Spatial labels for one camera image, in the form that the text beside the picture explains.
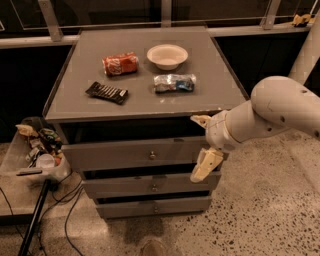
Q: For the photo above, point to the grey drawer cabinet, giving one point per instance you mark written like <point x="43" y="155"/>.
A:
<point x="79" y="118"/>

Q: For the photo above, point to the black snack bar wrapper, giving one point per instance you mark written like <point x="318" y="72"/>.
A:
<point x="108" y="93"/>

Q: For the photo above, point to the black pole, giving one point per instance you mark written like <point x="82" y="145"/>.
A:
<point x="23" y="251"/>

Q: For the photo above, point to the grey top drawer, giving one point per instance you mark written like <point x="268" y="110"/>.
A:
<point x="135" y="153"/>

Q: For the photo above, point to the yellow object on railing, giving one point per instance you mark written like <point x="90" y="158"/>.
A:
<point x="301" y="21"/>

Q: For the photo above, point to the white cup in bin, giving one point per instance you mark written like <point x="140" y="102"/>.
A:
<point x="45" y="161"/>

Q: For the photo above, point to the grey bottom drawer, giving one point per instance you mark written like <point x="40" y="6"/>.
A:
<point x="154" y="207"/>

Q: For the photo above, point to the grey drawer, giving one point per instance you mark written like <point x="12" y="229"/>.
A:
<point x="148" y="185"/>
<point x="154" y="207"/>
<point x="135" y="153"/>

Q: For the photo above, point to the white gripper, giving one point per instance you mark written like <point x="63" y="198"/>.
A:
<point x="217" y="132"/>

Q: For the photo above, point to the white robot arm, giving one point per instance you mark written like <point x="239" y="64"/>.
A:
<point x="276" y="104"/>

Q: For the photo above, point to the metal railing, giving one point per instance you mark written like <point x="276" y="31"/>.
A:
<point x="57" y="18"/>

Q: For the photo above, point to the grey middle drawer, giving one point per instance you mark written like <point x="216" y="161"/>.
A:
<point x="148" y="185"/>

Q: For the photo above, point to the white paper bowl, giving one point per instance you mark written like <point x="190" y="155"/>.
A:
<point x="167" y="56"/>

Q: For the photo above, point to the silver blue chip bag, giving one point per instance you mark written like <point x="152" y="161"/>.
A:
<point x="174" y="83"/>

